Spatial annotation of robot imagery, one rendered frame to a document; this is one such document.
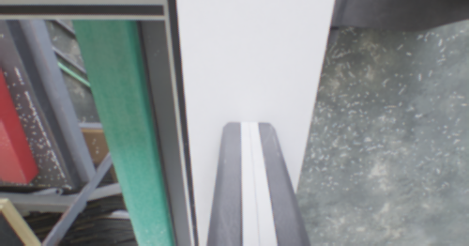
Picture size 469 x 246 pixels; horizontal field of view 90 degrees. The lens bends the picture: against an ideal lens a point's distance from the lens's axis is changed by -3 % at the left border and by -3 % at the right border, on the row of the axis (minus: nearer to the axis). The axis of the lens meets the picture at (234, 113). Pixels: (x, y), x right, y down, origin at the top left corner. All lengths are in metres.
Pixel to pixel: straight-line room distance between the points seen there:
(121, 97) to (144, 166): 0.06
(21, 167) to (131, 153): 0.52
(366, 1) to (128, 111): 0.84
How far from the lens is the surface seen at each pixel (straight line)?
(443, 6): 1.07
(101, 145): 1.03
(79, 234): 1.44
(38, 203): 0.81
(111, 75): 0.17
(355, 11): 0.92
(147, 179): 0.21
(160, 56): 0.17
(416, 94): 1.38
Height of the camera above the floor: 1.01
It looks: 61 degrees down
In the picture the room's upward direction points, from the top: 178 degrees counter-clockwise
